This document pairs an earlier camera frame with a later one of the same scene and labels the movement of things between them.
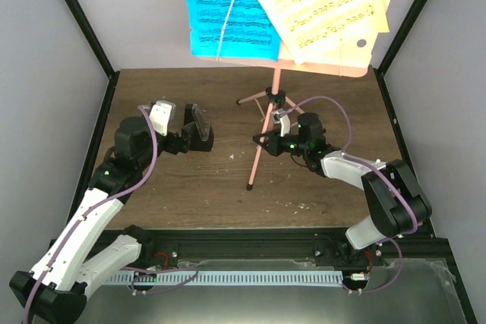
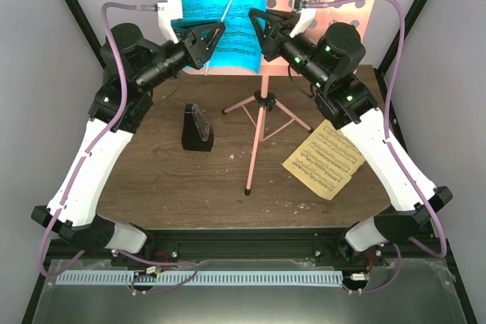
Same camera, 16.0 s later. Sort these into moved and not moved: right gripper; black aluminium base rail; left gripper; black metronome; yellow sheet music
Moved: left gripper; yellow sheet music; right gripper
Not moved: black aluminium base rail; black metronome
